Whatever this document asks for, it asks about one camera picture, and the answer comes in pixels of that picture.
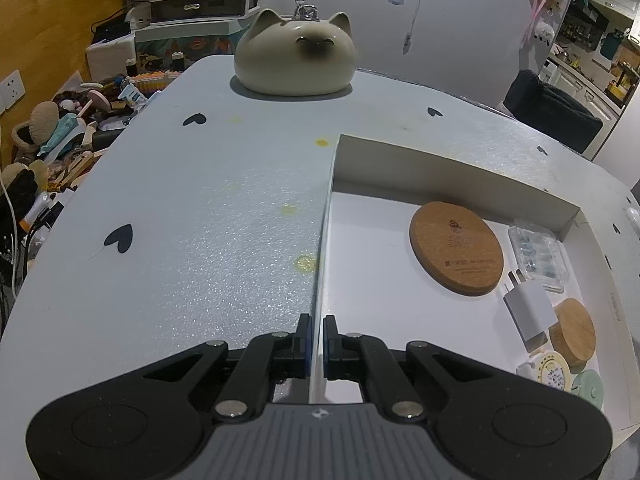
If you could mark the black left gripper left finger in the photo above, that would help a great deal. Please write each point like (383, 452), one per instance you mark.
(256, 370)

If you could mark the round cream patterned tin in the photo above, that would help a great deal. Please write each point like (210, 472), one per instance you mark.
(548, 368)

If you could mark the cream ceramic cat figurine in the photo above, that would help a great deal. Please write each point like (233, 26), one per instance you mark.
(280, 57)

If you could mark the silver metal ornament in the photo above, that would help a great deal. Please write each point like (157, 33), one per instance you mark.
(305, 11)

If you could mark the white wall power socket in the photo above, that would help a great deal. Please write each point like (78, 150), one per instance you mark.
(12, 89)

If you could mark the black fabric chair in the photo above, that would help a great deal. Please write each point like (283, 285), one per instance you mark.
(551, 111)

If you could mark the pale green round lid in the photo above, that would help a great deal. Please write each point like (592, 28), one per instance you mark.
(588, 386)

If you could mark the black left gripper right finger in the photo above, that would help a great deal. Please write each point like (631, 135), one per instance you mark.
(375, 368)

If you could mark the white usb wall charger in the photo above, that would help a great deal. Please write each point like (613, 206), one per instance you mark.
(531, 310)

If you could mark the clear plastic pill blister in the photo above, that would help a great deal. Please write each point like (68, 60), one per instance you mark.
(539, 255)

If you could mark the round cork coaster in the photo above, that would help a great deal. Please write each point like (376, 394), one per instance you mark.
(457, 248)

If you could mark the round bamboo lid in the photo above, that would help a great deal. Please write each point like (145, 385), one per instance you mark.
(574, 335)

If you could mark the white shallow cardboard box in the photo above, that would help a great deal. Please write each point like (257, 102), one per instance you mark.
(372, 282)

